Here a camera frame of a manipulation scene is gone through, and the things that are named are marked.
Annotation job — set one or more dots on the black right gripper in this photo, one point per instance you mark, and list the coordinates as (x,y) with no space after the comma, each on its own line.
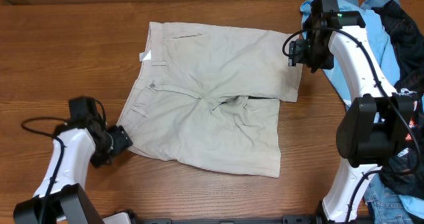
(297,57)

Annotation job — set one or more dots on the light blue t-shirt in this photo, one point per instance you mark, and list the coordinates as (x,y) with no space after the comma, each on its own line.
(413,205)

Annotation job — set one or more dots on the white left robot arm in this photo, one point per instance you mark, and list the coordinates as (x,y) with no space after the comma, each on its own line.
(61,195)

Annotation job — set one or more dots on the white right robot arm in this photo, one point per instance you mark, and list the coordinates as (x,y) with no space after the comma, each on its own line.
(376,124)

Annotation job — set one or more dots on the beige shorts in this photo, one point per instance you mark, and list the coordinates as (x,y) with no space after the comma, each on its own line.
(209,96)

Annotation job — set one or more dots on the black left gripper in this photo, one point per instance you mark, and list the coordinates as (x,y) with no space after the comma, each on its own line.
(121,138)

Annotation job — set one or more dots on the dark printed t-shirt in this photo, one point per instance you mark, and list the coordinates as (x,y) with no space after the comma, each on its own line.
(408,47)

